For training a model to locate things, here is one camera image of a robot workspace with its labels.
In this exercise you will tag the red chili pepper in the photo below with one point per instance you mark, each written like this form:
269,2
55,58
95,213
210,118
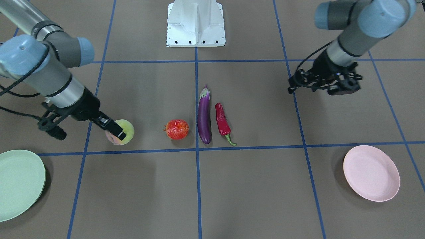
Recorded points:
222,123

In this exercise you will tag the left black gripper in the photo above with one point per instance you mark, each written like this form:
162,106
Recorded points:
322,67

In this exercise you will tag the pink plate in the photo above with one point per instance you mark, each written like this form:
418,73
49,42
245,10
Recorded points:
371,173

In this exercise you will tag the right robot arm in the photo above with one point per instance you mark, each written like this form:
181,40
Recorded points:
42,57

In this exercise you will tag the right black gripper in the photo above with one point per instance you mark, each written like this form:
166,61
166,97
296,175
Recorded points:
87,107

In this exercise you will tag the yellow pink peach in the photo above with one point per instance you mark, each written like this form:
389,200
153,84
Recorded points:
128,130

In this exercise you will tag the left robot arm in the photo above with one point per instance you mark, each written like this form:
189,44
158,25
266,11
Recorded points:
363,23

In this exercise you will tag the purple eggplant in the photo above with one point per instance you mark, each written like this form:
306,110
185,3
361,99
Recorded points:
204,116

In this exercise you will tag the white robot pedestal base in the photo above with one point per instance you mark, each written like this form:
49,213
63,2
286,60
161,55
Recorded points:
195,23

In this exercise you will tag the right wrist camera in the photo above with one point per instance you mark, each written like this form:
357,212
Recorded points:
50,120

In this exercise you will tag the green plate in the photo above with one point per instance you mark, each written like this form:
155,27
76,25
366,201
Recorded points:
22,180

